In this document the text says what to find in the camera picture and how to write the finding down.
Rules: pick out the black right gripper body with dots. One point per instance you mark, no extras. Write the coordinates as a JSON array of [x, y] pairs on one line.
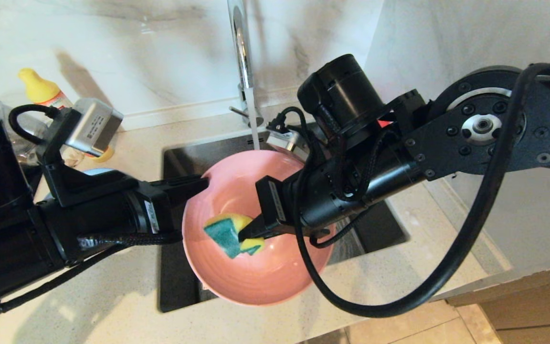
[[351, 191]]

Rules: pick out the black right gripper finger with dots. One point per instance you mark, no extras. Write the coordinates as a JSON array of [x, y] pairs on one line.
[[315, 233], [260, 229]]

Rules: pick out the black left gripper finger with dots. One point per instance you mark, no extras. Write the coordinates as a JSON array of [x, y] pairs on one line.
[[186, 186]]

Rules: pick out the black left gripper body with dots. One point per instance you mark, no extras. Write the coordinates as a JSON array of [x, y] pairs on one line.
[[103, 215]]

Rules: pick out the yellow green sponge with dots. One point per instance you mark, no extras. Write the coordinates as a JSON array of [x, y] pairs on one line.
[[227, 234]]

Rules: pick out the pink plate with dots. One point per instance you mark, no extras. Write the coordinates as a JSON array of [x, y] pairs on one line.
[[265, 272]]

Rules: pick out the orange dish soap bottle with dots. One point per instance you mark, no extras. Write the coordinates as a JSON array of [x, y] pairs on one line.
[[41, 88]]

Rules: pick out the stainless steel sink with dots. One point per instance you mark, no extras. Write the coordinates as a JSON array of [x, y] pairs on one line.
[[174, 267]]

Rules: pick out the clear glass jug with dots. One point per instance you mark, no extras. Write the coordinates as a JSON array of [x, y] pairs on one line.
[[22, 138]]

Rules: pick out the chrome faucet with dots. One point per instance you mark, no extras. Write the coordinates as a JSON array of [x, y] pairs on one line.
[[242, 52]]

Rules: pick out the wooden cabinet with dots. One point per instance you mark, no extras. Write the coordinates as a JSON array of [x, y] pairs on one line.
[[528, 310]]

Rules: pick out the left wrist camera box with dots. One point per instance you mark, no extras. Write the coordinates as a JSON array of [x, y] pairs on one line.
[[93, 126]]

